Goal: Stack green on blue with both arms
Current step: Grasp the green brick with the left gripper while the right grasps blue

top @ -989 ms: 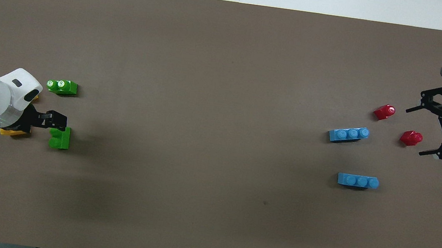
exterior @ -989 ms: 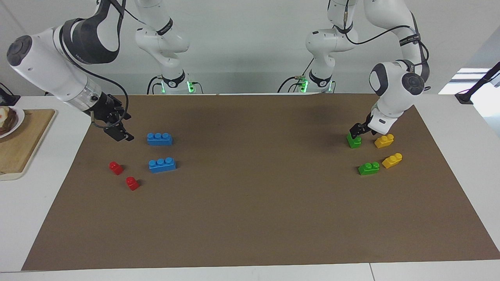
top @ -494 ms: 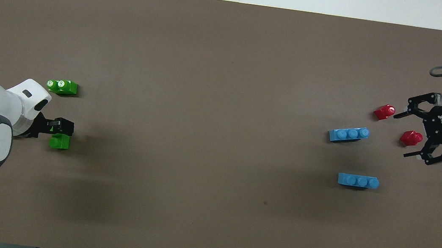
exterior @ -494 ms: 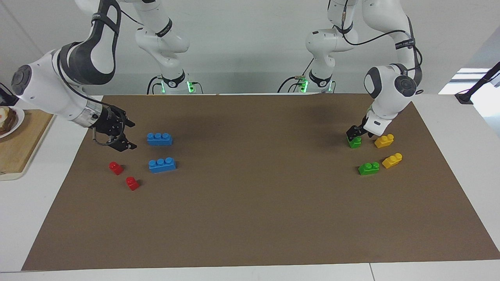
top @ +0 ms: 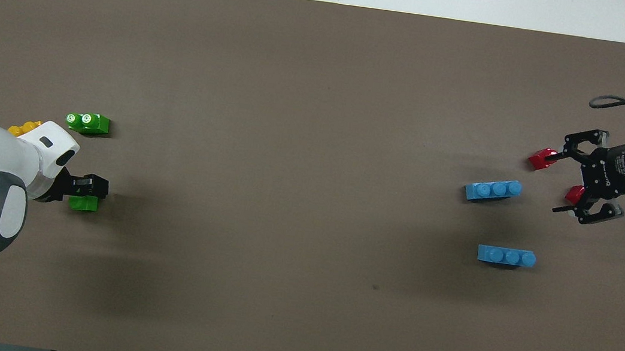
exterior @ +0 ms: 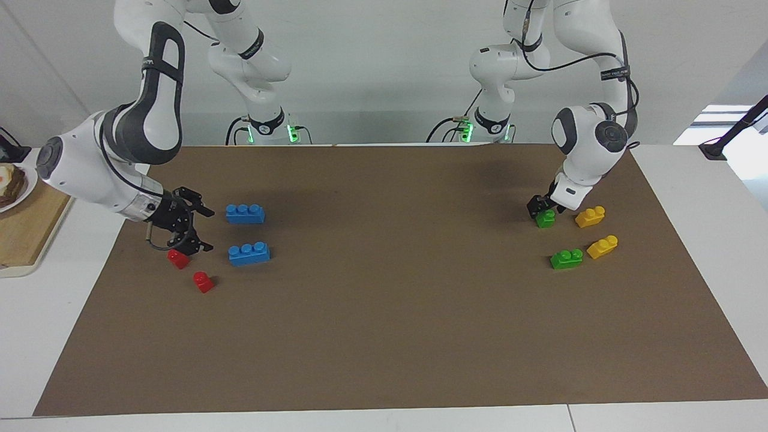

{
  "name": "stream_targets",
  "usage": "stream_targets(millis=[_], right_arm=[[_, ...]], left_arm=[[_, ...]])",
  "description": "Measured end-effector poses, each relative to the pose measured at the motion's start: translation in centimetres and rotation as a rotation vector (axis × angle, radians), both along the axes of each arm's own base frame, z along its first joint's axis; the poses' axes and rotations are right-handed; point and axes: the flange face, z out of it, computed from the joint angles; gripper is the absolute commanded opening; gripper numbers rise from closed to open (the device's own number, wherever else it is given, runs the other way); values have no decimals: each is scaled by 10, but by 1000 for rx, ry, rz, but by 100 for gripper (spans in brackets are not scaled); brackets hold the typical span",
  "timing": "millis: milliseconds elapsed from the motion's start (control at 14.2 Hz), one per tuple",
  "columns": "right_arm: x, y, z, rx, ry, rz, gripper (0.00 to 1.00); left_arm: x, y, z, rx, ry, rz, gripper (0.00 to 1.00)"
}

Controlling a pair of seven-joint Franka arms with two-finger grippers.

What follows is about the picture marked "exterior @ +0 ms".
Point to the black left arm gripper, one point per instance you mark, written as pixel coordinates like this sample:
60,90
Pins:
549,201

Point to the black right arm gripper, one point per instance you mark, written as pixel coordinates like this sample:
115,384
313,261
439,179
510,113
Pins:
171,216

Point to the plain green two-stud brick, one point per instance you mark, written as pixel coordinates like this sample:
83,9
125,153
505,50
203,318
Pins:
546,219

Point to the blue three-stud brick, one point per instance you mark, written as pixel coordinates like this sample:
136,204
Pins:
245,214
249,254

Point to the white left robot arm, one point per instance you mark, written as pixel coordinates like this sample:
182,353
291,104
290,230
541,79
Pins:
585,156

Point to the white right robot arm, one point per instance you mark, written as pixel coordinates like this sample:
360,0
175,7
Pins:
78,168

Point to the red single-stud brick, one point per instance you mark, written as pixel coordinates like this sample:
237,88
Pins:
178,259
203,282

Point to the yellow two-stud brick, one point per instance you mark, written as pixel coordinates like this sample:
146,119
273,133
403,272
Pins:
602,247
590,217

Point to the green brick with white-marked studs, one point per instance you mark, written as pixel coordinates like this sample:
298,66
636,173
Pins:
567,259

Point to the wooden cutting board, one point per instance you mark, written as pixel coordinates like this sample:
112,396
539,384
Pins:
27,234

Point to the white plate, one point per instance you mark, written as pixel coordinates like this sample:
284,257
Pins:
30,180

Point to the brown toast slice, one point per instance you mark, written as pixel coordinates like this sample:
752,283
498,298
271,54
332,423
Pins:
13,189

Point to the brown paper table mat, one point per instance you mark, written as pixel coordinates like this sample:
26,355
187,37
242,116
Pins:
384,312

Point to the black camera stand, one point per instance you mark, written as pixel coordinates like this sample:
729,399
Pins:
729,132

